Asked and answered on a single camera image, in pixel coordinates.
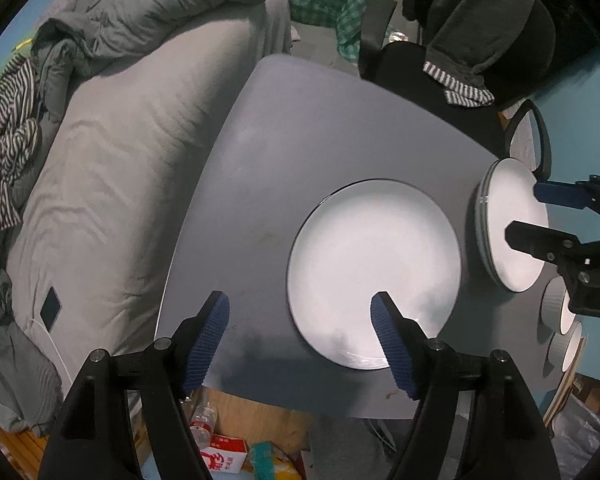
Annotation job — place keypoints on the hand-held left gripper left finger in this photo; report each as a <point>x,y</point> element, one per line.
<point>207,340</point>

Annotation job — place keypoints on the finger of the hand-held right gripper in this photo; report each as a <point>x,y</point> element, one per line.
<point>555,194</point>
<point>535,240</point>

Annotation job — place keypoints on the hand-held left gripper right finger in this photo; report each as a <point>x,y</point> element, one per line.
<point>392,345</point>

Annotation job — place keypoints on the white ribbed bowl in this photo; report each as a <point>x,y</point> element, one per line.
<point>552,305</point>
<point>562,350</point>

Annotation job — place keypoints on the large white plate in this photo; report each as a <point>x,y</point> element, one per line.
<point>375,260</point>

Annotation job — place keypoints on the clear plastic bottle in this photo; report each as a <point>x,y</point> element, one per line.
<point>202,425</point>

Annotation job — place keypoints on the red and white carton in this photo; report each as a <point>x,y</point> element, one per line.
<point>225,455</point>

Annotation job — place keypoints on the green box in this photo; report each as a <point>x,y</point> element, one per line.
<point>264,460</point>

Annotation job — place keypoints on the translucent plastic bag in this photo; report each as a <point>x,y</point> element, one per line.
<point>575,435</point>

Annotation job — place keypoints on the dark smartphone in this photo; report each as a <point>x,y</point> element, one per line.
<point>50,308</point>

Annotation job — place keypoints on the crumpled grey cloth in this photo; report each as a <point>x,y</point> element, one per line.
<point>15,360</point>

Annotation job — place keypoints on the black office chair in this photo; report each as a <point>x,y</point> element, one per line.
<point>405,70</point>

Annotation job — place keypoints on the grey bed mattress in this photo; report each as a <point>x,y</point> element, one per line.
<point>130,160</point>

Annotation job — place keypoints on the dark grey garment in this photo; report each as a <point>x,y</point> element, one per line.
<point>470,10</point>

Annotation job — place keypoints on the black and white striped garment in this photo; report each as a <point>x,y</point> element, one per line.
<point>5,150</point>

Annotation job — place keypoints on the grey quilt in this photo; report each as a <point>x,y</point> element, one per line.
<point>130,25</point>

